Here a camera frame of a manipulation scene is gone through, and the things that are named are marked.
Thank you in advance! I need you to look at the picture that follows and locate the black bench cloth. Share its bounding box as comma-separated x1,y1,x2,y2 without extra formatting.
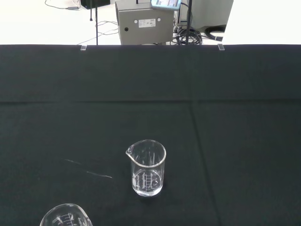
0,44,301,226

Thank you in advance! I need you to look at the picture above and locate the clear glass rod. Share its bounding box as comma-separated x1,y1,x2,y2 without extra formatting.
60,158,113,179

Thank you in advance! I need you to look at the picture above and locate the grey metal cabinet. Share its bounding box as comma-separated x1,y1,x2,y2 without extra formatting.
115,0,175,46

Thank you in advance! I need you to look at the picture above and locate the thin black tripod pole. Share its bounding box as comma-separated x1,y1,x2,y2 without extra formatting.
88,0,99,46

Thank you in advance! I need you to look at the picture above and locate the thick black stand pole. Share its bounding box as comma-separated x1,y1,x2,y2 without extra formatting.
184,0,194,47

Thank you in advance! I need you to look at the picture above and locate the tablet screen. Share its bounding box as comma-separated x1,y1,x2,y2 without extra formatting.
150,0,183,11

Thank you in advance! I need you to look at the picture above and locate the pale cabinet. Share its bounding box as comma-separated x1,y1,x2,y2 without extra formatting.
175,0,235,32

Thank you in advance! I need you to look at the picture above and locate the black box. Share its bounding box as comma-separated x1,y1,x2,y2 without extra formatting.
80,0,111,9

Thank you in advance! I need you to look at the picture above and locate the grey power adapter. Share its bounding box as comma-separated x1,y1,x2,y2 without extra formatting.
44,0,81,11

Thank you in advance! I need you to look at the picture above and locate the black cable bundle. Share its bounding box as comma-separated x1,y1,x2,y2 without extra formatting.
173,25,203,46

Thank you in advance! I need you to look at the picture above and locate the thick black coiled cable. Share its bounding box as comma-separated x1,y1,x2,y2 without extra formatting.
204,25,226,41

